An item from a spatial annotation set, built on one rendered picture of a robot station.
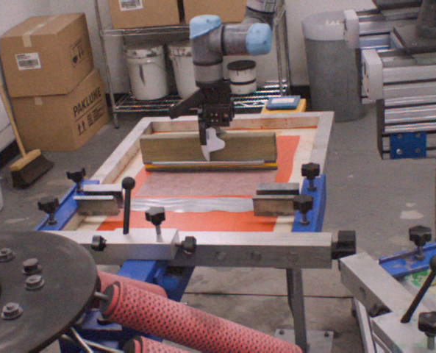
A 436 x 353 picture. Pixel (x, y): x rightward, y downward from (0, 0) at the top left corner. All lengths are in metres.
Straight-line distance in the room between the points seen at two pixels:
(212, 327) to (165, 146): 1.00
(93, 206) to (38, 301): 0.93
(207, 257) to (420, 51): 0.71
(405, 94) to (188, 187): 0.57
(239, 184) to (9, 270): 1.04
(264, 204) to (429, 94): 0.51
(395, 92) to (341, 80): 2.99
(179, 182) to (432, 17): 0.73
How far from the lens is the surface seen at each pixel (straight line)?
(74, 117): 4.94
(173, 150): 1.90
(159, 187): 1.85
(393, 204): 3.79
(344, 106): 4.86
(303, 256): 1.35
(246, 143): 1.85
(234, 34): 1.75
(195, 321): 0.95
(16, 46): 4.84
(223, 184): 1.82
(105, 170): 1.91
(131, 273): 1.32
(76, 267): 0.82
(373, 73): 1.79
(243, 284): 3.19
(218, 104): 1.82
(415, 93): 1.83
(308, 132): 2.10
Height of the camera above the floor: 1.71
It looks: 23 degrees down
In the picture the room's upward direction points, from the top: 7 degrees counter-clockwise
